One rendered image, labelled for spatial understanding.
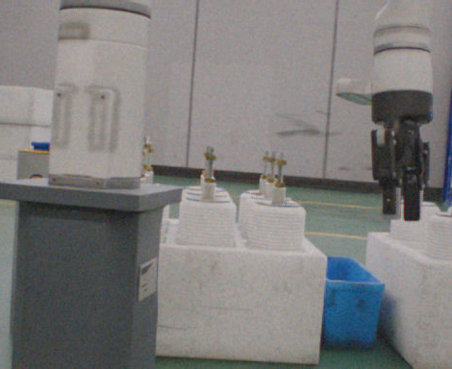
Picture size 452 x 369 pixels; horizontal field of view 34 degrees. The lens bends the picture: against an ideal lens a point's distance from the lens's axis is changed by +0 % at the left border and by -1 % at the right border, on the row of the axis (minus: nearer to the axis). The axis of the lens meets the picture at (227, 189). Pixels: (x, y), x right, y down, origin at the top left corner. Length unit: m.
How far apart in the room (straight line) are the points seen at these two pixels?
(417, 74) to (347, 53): 5.36
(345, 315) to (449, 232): 0.24
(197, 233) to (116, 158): 0.50
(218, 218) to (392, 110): 0.42
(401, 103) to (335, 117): 5.33
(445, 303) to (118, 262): 0.69
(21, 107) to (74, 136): 3.00
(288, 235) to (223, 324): 0.18
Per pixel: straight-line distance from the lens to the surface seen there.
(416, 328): 1.27
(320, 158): 6.24
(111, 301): 0.71
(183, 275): 1.19
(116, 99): 0.72
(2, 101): 3.77
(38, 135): 3.78
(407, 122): 0.92
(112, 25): 0.73
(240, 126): 6.35
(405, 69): 0.91
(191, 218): 1.21
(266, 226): 1.21
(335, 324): 1.35
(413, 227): 1.51
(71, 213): 0.71
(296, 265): 1.20
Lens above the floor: 0.36
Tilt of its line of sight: 4 degrees down
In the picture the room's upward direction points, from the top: 4 degrees clockwise
